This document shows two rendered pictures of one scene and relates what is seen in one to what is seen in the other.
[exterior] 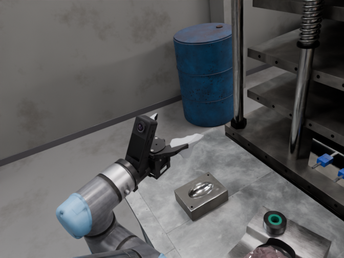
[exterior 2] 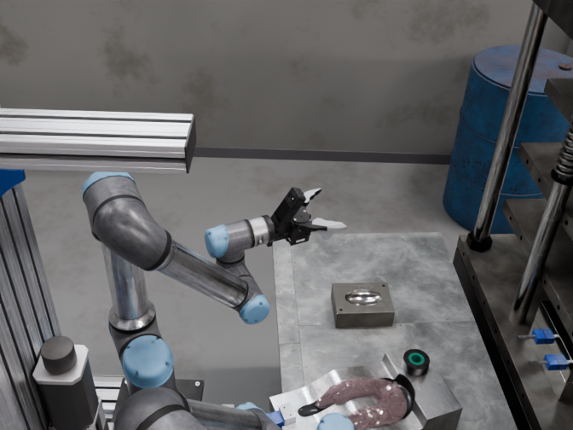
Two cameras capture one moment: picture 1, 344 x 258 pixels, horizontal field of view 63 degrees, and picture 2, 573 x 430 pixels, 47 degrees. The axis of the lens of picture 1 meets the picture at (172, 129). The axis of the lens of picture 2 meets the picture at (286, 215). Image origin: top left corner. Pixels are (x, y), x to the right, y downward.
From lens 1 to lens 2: 1.05 m
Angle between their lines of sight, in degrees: 16
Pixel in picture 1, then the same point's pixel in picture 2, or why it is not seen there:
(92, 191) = (235, 229)
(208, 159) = (401, 270)
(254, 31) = not seen: outside the picture
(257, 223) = (397, 356)
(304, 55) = (555, 188)
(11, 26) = not seen: outside the picture
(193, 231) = (329, 337)
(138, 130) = (288, 199)
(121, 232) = (243, 270)
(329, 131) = (558, 299)
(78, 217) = (218, 241)
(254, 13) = not seen: outside the picture
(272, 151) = (495, 299)
